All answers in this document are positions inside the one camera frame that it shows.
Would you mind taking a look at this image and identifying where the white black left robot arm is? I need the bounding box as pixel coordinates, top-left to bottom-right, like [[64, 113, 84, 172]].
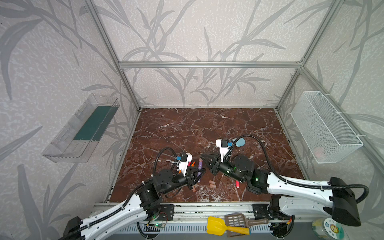
[[60, 167, 206, 240]]

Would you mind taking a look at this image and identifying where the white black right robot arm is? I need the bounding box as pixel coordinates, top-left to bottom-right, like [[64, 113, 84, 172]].
[[200, 154, 364, 227]]

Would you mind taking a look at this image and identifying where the light blue toy shovel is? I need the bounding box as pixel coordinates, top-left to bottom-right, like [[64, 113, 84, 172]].
[[233, 138, 246, 148]]

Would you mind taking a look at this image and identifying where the brown toy spatula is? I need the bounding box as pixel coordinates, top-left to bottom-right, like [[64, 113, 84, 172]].
[[225, 213, 269, 228]]

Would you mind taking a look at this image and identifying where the yellow toy shovel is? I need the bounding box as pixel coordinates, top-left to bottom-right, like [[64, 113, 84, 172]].
[[207, 217, 251, 236]]

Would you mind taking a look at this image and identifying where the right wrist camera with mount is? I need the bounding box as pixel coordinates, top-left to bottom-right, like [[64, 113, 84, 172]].
[[216, 139, 234, 163]]

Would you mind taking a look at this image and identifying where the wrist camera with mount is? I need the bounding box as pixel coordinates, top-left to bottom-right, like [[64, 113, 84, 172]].
[[176, 152, 193, 176], [216, 139, 234, 163]]

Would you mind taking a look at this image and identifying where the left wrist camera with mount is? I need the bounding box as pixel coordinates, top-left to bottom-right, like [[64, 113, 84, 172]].
[[176, 152, 193, 176]]

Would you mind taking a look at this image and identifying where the aluminium cage frame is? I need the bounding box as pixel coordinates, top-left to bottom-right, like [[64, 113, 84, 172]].
[[84, 1, 384, 227]]

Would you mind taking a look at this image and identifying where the green circuit board with wires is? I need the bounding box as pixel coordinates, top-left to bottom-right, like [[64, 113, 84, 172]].
[[144, 221, 168, 232]]

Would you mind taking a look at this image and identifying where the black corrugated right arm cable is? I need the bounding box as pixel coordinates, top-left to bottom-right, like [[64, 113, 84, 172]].
[[233, 134, 370, 205]]

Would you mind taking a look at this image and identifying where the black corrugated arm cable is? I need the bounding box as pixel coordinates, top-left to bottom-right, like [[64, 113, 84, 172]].
[[58, 146, 178, 240], [233, 134, 370, 205]]

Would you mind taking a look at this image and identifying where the white wire mesh basket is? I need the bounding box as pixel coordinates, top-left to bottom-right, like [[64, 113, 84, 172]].
[[291, 91, 364, 164]]

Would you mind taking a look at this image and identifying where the clear plastic wall tray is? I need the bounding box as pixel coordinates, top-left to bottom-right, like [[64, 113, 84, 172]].
[[42, 94, 120, 163]]

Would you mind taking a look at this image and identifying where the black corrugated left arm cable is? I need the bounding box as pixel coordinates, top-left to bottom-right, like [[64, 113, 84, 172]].
[[58, 146, 178, 240]]

